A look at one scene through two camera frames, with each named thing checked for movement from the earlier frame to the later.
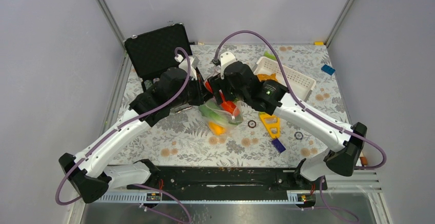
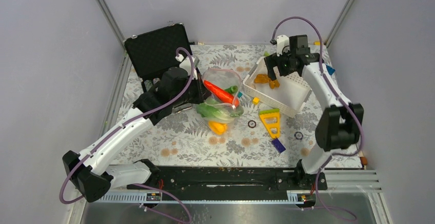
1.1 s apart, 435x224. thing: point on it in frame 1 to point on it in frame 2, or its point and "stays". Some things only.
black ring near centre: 252,127 stays
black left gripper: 201,94 stays
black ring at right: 298,132 stays
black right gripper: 217,82 to 273,60
